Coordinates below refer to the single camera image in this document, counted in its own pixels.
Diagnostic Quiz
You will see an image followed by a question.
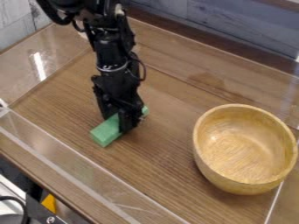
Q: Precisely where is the yellow label sticker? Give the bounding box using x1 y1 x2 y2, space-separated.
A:
42 194 58 214

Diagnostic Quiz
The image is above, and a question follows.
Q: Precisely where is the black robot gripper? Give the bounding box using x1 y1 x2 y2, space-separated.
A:
91 60 145 133

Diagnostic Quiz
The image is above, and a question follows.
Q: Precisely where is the clear acrylic front wall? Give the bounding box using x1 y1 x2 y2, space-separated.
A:
0 105 190 224

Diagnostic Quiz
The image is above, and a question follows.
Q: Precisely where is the green rectangular block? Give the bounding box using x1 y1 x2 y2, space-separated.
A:
89 105 151 148

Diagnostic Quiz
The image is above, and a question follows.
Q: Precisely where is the brown wooden bowl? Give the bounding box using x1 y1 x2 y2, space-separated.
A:
193 104 299 195

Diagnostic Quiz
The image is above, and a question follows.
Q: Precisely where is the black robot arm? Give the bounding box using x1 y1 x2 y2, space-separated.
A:
37 0 147 132

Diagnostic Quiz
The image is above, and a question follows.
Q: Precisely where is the black cable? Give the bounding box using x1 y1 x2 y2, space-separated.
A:
0 195 30 224

